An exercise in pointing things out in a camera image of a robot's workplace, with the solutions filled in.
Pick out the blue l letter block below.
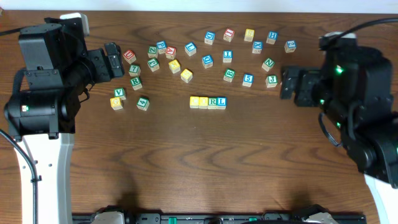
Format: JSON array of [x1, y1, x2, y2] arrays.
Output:
[[216, 97, 227, 110], [185, 42, 197, 57]]

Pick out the green r letter block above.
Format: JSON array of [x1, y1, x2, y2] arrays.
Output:
[[208, 97, 218, 110], [130, 77, 142, 90]]

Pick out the yellow C letter block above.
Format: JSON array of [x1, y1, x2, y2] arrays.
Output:
[[190, 96, 200, 109]]

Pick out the yellow O letter block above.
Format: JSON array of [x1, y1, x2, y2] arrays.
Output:
[[199, 96, 209, 109]]

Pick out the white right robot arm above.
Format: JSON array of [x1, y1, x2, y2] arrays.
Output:
[[280, 32, 397, 223]]

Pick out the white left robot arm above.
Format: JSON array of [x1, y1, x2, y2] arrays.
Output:
[[3, 12, 124, 223]]

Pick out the red U letter block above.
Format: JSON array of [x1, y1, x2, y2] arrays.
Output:
[[123, 50, 136, 64]]

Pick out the green J letter block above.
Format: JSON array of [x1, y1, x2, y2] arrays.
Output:
[[266, 75, 278, 88]]

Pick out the green V letter block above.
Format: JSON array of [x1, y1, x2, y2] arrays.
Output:
[[114, 88, 127, 100]]

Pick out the green 7 number block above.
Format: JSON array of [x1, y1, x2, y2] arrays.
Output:
[[129, 64, 141, 77]]

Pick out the green N letter block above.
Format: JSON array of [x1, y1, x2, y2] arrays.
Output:
[[262, 58, 275, 72]]

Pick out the yellow G letter block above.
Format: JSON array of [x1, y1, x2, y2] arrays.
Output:
[[110, 97, 123, 110]]

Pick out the blue 2 number block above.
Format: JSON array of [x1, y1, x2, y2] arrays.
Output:
[[284, 40, 297, 53]]

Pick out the green Z letter block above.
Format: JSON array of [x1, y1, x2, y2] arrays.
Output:
[[147, 46, 159, 58]]

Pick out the blue 5 number block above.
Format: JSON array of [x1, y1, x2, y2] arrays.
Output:
[[242, 73, 254, 87]]

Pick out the green 4 number block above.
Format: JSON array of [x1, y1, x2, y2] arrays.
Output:
[[136, 97, 150, 111]]

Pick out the blue H letter block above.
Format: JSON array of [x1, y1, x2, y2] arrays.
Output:
[[266, 31, 278, 45]]

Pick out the blue X letter block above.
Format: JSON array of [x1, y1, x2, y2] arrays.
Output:
[[252, 41, 263, 54]]

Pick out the blue P letter block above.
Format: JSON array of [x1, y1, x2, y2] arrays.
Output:
[[156, 40, 167, 54]]

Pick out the red A letter block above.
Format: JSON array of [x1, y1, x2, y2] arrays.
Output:
[[165, 46, 177, 60]]

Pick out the green B letter block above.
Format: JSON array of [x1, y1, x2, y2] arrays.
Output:
[[223, 68, 236, 82]]

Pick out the yellow block beside R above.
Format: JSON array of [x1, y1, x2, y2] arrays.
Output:
[[169, 59, 181, 74]]

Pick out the yellow S letter block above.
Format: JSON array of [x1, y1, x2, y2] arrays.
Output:
[[244, 29, 255, 42]]

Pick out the blue I letter block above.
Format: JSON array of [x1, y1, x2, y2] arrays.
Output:
[[223, 50, 233, 63]]

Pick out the yellow block upper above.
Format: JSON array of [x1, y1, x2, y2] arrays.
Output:
[[180, 68, 193, 83]]

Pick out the red I letter block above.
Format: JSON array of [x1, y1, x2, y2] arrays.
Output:
[[223, 28, 235, 42]]

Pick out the blue D letter block lower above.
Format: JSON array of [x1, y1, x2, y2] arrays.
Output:
[[201, 55, 213, 68]]

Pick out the blue d letter block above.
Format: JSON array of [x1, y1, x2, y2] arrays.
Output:
[[201, 55, 213, 68], [204, 31, 215, 45]]

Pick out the blue D letter block upper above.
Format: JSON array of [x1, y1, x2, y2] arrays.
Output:
[[204, 31, 215, 45]]

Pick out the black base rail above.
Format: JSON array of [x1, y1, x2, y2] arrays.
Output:
[[72, 204, 367, 224]]

